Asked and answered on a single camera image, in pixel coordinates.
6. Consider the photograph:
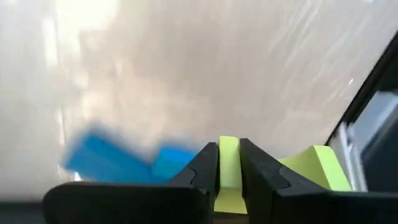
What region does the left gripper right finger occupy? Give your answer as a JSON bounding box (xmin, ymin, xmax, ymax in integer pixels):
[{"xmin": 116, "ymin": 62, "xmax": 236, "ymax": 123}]
[{"xmin": 239, "ymin": 138, "xmax": 398, "ymax": 224}]

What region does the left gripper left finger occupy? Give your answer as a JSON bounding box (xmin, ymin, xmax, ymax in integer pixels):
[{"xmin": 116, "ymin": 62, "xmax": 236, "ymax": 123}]
[{"xmin": 42, "ymin": 142, "xmax": 220, "ymax": 224}]

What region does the yellow-green arch block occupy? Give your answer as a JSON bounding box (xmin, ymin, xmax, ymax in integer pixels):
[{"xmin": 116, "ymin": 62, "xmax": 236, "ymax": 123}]
[{"xmin": 213, "ymin": 135, "xmax": 354, "ymax": 215}]

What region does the blue plank block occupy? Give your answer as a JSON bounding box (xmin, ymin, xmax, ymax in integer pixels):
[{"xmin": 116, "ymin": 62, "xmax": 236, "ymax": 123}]
[
  {"xmin": 151, "ymin": 145, "xmax": 200, "ymax": 184},
  {"xmin": 63, "ymin": 129, "xmax": 156, "ymax": 184}
]

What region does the black aluminium table frame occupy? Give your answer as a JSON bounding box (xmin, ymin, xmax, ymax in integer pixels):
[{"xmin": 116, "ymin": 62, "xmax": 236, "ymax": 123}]
[{"xmin": 325, "ymin": 29, "xmax": 398, "ymax": 147}]

